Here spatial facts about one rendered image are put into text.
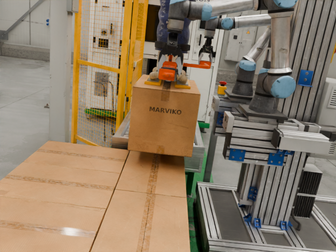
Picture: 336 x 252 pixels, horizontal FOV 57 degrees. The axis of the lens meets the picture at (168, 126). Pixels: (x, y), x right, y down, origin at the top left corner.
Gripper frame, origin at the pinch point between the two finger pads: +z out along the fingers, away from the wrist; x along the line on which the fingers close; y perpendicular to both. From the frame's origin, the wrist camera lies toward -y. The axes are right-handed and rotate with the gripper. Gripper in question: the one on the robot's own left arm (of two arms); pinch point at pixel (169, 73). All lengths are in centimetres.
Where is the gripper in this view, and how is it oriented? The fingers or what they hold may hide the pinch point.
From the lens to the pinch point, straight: 148.9
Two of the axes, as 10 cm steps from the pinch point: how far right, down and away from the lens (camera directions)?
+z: -1.3, 9.5, 2.8
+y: 0.2, -2.8, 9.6
